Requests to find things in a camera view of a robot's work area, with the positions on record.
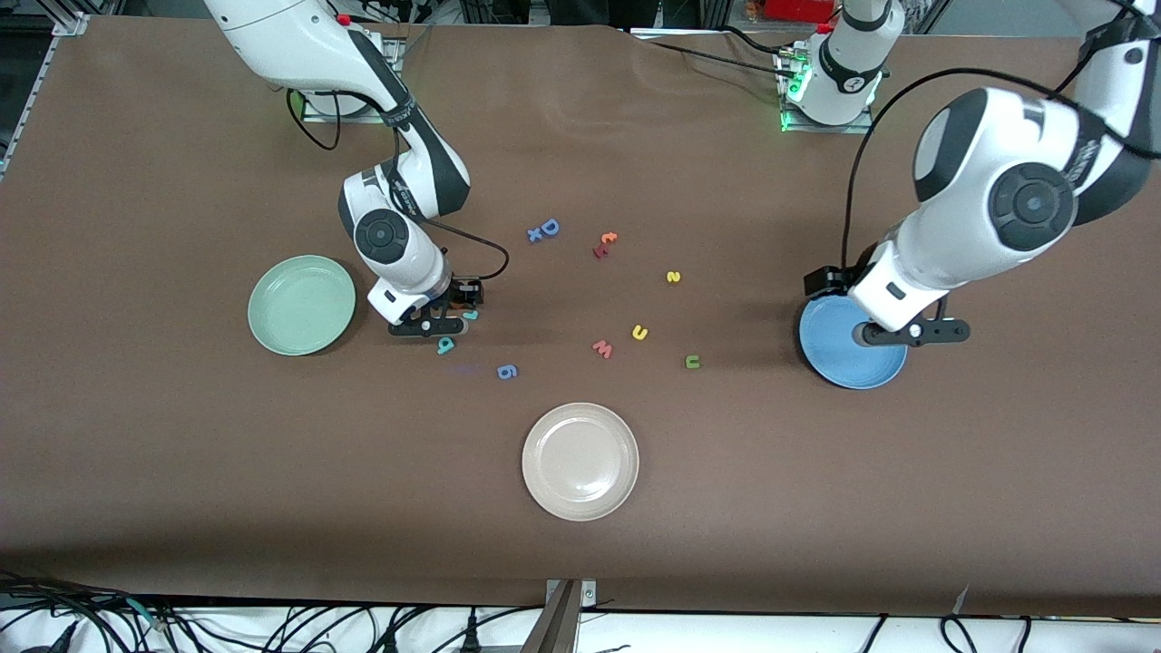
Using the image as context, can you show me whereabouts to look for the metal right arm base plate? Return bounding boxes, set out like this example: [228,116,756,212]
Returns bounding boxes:
[301,36,405,123]

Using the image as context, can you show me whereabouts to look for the red box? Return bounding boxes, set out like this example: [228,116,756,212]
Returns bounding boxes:
[765,0,837,24]

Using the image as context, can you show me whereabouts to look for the beige plate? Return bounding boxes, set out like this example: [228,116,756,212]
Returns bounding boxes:
[522,402,640,522]

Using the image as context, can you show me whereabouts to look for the thin black cable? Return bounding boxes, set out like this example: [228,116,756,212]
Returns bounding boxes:
[635,25,799,83]

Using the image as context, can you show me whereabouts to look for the blue plate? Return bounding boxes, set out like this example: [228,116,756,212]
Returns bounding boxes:
[798,295,910,391]

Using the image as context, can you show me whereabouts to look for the metal table edge bracket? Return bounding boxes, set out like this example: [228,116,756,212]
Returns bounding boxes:
[522,579,598,653]

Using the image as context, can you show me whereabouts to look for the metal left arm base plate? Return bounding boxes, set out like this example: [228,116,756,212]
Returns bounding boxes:
[778,45,877,135]

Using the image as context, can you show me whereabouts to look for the aluminium frame profile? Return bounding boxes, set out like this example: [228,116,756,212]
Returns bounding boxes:
[0,14,89,178]

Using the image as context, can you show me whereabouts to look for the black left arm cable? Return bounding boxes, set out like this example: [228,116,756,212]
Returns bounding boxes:
[841,0,1144,278]

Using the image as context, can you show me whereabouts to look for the light green plate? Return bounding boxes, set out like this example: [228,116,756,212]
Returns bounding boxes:
[247,255,358,356]

